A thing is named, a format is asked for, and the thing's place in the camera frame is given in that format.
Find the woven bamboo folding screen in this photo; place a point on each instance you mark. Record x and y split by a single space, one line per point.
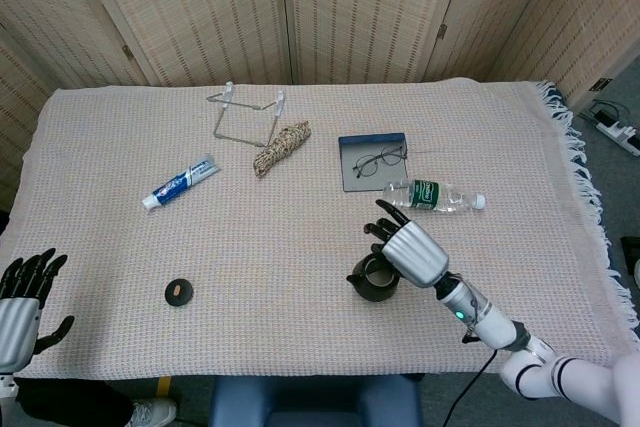
225 12

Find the open blue glasses case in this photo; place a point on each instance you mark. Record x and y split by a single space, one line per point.
370 139

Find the black trouser leg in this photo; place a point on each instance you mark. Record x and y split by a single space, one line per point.
75 404

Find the clear bottle green label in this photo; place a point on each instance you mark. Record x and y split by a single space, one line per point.
425 195

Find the beige waffle weave tablecloth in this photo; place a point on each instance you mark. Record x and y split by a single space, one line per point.
275 257

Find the white sneaker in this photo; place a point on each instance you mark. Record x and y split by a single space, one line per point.
155 413

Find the dark blue under cloth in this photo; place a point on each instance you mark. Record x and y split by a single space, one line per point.
552 92

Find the blue white toothpaste tube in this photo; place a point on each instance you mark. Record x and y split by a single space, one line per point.
175 186

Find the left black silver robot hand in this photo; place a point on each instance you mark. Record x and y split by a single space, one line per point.
17 327

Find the black cast iron teapot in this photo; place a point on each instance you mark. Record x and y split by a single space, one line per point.
372 292

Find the white power strip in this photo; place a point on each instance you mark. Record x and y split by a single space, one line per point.
617 132

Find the thin black frame glasses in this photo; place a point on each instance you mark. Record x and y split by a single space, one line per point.
394 155

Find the blue chair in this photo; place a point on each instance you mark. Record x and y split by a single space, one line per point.
310 402

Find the black teapot lid wooden knob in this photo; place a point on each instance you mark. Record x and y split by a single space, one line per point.
185 297

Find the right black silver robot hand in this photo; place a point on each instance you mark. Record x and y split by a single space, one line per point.
415 252

